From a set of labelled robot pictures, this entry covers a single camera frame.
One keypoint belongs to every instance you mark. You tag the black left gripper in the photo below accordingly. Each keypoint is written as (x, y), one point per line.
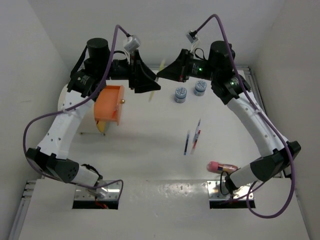
(134, 82)

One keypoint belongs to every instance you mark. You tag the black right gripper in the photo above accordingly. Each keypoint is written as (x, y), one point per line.
(178, 70)

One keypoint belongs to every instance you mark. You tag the yellow pencil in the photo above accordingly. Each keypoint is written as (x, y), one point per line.
(161, 67)

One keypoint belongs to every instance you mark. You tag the red gel pen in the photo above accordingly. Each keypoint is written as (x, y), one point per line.
(195, 142)

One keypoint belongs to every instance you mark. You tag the clear blue-cap pen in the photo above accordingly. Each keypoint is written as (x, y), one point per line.
(198, 126)

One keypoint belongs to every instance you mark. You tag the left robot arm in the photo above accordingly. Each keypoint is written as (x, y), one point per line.
(87, 81)

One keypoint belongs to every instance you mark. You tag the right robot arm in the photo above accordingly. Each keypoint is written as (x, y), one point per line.
(276, 151)

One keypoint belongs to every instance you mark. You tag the left blue white jar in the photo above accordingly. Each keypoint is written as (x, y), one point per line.
(180, 95)

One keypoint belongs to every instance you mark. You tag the blue white jar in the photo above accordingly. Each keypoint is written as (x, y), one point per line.
(180, 95)
(200, 88)

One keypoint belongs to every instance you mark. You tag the right blue white jar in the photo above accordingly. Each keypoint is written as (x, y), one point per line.
(200, 88)

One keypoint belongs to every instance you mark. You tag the orange drawer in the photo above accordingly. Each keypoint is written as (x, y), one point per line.
(108, 106)

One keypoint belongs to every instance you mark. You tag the yellow object under drawer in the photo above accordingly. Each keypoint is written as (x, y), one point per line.
(101, 126)

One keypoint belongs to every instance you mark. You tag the blue gel pen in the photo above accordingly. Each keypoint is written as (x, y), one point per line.
(186, 143)

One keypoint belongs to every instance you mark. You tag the pink-capped tube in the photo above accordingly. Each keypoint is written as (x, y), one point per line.
(218, 168)

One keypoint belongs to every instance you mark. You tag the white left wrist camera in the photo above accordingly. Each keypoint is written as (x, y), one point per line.
(131, 43)

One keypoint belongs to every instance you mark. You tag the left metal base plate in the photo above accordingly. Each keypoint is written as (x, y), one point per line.
(110, 191)

